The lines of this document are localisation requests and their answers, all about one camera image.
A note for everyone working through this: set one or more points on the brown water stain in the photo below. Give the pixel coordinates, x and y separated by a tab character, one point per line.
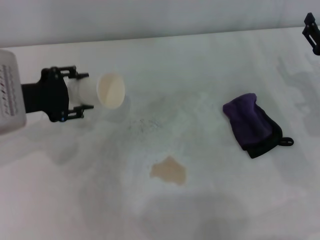
168	171

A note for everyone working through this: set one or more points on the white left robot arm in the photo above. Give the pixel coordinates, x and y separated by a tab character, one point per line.
10	92

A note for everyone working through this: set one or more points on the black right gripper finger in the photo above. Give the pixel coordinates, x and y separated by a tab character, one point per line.
311	30

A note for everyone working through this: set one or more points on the purple rag with black trim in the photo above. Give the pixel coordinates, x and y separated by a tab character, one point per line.
247	120

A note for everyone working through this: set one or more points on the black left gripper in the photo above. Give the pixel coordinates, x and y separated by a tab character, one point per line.
47	97

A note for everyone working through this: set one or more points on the white paper cup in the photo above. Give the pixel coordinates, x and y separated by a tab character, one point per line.
111	90

